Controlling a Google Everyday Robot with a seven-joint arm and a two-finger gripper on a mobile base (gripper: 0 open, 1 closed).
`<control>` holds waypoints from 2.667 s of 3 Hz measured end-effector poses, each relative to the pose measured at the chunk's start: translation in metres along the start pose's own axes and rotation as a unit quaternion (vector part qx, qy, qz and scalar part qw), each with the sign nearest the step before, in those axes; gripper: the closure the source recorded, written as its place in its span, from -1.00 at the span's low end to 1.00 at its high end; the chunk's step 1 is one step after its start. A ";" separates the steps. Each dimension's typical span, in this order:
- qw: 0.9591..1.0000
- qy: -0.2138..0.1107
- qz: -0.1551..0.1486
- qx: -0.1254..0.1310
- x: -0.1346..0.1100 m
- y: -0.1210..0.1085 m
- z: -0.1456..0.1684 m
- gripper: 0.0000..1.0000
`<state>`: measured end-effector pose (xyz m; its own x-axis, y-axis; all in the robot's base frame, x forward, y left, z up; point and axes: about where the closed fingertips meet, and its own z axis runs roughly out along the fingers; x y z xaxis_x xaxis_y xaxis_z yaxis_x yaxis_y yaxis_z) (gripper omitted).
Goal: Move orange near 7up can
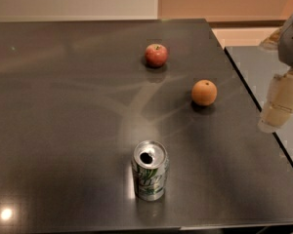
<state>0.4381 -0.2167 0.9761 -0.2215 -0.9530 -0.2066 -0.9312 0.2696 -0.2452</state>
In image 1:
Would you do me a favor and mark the silver green 7up can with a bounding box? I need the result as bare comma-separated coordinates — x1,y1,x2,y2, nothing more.
131,140,169,201

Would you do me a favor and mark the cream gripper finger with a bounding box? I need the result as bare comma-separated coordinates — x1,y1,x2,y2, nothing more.
260,28,281,51
258,69,293,133

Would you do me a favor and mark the red apple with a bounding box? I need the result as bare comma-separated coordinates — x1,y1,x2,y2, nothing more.
145,44,168,67

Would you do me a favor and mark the orange fruit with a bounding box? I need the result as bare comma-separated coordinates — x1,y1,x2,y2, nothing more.
191,80,217,106

